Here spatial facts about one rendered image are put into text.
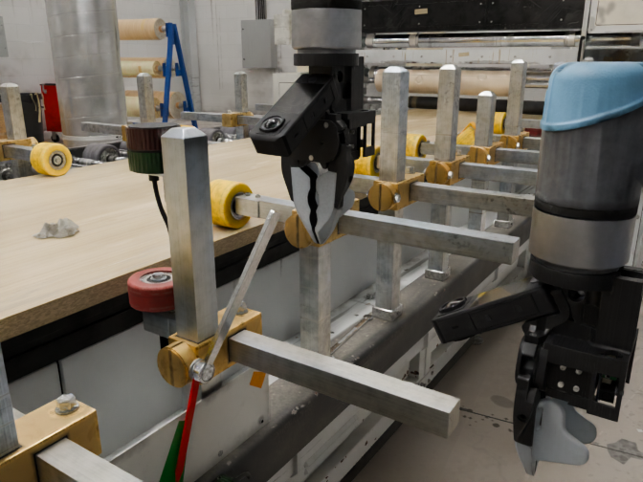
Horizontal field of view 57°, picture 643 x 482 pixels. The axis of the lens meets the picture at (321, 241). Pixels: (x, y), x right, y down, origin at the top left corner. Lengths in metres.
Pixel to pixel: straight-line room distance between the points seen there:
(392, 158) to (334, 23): 0.46
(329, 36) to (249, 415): 0.48
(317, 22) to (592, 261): 0.35
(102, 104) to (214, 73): 7.10
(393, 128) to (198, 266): 0.50
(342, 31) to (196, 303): 0.33
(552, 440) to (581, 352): 0.10
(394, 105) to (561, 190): 0.61
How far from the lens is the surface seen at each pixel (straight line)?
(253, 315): 0.76
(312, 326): 0.92
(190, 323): 0.70
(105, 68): 4.65
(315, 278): 0.88
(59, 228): 1.08
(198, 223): 0.66
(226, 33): 11.43
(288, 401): 0.90
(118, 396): 0.95
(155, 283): 0.79
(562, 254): 0.48
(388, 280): 1.12
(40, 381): 0.86
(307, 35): 0.64
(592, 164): 0.46
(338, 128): 0.63
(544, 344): 0.51
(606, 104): 0.46
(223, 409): 0.76
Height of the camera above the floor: 1.19
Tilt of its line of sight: 18 degrees down
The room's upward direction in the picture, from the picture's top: straight up
